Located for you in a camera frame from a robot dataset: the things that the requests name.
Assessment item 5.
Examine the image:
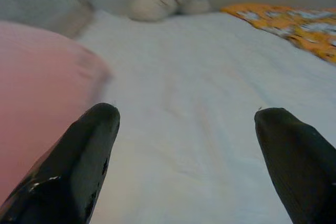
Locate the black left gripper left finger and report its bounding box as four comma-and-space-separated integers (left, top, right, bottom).
0, 102, 121, 224

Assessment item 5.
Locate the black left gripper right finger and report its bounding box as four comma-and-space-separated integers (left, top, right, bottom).
254, 107, 336, 224

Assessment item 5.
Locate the pink pillow with sheep print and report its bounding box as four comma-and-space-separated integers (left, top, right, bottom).
0, 20, 112, 198

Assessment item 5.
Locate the yellow cartoon print blanket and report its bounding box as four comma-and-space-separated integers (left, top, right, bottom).
219, 3, 336, 66

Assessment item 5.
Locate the white quilted mattress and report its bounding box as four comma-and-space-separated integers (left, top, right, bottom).
76, 8, 336, 224

